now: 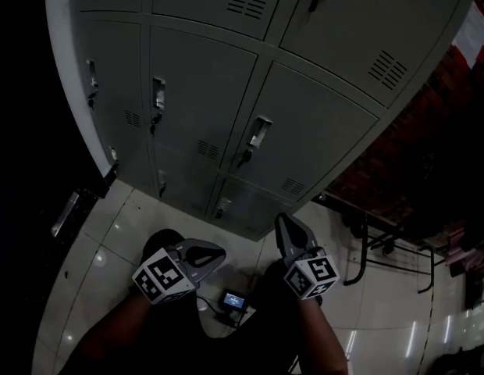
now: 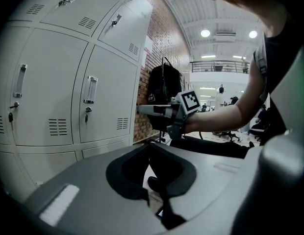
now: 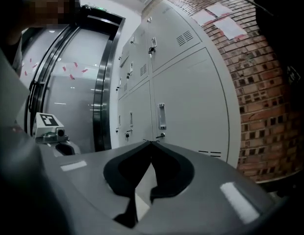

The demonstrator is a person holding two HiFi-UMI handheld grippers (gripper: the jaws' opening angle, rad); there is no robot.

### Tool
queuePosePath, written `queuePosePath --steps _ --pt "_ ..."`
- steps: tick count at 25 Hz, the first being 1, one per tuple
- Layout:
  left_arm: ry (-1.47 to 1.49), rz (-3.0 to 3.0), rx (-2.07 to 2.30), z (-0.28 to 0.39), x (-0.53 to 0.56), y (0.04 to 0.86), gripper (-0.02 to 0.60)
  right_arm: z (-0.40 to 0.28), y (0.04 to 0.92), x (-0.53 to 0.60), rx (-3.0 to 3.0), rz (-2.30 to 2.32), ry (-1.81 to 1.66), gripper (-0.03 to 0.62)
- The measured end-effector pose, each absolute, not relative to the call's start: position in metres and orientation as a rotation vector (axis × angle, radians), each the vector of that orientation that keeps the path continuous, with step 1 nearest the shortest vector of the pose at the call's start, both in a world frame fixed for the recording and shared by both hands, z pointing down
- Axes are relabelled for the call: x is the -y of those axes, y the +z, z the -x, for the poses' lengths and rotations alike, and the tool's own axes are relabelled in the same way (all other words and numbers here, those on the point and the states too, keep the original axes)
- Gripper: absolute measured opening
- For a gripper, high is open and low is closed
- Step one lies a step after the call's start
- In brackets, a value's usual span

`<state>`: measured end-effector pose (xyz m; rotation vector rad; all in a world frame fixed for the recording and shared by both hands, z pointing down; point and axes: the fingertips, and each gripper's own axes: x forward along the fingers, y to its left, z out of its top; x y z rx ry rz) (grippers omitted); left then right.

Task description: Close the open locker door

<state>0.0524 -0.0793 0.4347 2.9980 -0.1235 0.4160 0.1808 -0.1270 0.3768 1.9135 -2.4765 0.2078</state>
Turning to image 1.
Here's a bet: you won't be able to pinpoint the small black screen device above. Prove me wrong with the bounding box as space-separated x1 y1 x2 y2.
221 289 247 312

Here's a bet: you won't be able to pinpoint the grey metal locker cabinet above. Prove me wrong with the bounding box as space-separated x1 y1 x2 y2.
44 0 481 244

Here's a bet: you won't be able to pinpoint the person's right forearm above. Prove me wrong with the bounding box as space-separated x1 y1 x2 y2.
292 295 351 375

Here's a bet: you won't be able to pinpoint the black metal rack frame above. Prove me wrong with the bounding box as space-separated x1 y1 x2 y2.
341 209 448 295

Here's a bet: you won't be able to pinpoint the hanging clothes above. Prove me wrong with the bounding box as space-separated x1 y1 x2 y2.
444 224 484 277

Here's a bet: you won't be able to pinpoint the white paper wall notice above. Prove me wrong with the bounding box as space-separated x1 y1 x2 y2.
451 0 484 70

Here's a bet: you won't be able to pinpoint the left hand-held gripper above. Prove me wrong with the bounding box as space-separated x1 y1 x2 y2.
131 237 227 306

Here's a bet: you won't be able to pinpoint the grey locker door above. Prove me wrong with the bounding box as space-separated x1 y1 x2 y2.
219 60 380 207

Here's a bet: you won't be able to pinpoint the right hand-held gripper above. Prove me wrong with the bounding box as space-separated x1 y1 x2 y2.
273 212 341 302

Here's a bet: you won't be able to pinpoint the silver metal bar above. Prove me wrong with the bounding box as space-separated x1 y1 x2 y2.
50 191 80 238

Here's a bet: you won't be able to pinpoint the black cable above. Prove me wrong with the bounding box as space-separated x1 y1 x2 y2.
194 295 253 330

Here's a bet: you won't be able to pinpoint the person's left forearm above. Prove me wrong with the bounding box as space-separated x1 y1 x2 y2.
76 291 198 369

